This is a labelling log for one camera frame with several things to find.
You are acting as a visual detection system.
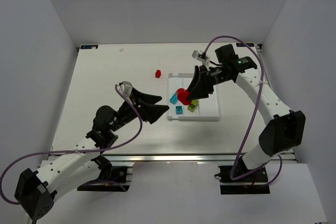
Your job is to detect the blue corner label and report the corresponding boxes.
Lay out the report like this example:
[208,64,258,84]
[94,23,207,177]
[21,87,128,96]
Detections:
[79,45,98,50]
[236,42,255,47]

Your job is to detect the large red lego brick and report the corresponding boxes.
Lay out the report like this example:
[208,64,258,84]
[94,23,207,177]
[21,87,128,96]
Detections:
[176,88,192,105]

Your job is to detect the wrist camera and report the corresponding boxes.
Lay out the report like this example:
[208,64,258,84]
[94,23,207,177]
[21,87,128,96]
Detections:
[119,81,133,98]
[192,50,210,70]

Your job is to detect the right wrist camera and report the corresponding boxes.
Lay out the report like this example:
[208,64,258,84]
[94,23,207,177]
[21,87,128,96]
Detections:
[192,50,210,70]

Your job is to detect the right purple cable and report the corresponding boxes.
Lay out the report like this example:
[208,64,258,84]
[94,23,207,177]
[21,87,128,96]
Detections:
[204,35,283,186]

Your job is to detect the purple cable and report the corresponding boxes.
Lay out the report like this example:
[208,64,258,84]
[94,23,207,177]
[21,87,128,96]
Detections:
[0,83,144,205]
[204,35,283,186]

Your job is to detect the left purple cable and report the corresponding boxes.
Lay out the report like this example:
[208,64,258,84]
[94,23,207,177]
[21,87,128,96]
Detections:
[0,83,144,205]

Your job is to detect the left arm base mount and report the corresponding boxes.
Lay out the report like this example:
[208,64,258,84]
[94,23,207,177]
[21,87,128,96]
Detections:
[77,155,131,192]

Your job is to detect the blue long lego brick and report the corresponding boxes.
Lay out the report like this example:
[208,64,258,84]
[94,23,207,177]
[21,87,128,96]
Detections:
[170,93,178,104]

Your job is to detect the white divided tray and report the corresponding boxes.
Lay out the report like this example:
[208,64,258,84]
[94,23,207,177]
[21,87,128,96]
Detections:
[167,73,220,121]

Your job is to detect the right blue corner label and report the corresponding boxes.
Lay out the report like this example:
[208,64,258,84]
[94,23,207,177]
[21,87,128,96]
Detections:
[236,42,255,47]

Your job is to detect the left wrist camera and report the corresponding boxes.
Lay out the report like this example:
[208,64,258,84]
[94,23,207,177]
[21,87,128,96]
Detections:
[119,81,133,98]

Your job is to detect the aluminium front rail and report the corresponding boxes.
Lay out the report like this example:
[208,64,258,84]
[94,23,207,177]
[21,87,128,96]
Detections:
[52,153,297,163]

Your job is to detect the small blue lego brick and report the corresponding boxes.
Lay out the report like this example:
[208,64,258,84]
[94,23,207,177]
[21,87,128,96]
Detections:
[175,105,183,115]

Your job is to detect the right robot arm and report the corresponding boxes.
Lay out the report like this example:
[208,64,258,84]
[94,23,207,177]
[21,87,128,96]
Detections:
[186,45,306,180]

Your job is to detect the right side rail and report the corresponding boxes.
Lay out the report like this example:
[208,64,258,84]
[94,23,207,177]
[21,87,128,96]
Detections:
[255,44,270,84]

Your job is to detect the left blue corner label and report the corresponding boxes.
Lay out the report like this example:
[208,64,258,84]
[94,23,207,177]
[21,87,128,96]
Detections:
[79,45,98,50]

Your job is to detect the small red lego brick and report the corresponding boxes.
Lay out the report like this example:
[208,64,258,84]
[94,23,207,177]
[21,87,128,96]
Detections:
[155,70,162,78]

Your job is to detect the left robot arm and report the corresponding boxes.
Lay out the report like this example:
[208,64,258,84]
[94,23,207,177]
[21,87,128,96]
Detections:
[14,88,169,222]

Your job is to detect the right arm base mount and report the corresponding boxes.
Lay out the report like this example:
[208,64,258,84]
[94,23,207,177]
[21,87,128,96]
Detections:
[214,165,270,195]

